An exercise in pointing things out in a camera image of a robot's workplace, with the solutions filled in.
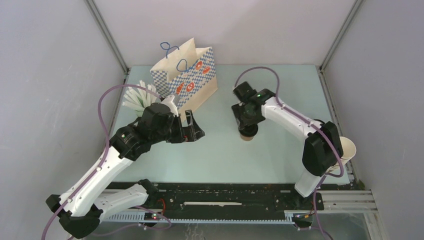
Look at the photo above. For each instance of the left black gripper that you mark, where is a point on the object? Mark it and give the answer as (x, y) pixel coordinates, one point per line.
(191, 132)

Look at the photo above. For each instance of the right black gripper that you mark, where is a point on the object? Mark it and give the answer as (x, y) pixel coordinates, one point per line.
(238, 109)

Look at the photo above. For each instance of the black cup lid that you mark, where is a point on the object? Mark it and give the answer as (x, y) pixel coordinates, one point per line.
(249, 131)

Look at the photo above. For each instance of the single brown paper cup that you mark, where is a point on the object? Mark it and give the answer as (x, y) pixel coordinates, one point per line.
(247, 136)

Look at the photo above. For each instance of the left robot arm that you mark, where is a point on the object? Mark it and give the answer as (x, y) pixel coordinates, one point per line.
(81, 209)

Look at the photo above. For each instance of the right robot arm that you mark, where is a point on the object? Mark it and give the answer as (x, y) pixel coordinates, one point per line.
(322, 148)

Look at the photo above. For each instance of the checkered paper takeout bag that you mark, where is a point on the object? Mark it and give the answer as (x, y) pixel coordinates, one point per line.
(188, 72)

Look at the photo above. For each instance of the green straw holder cup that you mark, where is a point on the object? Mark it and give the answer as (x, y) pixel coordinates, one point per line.
(139, 112)

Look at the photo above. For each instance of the stack of paper cups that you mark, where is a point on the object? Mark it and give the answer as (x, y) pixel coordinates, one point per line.
(349, 151)

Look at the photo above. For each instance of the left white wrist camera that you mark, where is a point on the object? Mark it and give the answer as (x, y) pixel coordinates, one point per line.
(171, 101)

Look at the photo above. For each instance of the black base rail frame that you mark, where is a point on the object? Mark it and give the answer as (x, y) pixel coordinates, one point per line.
(237, 203)

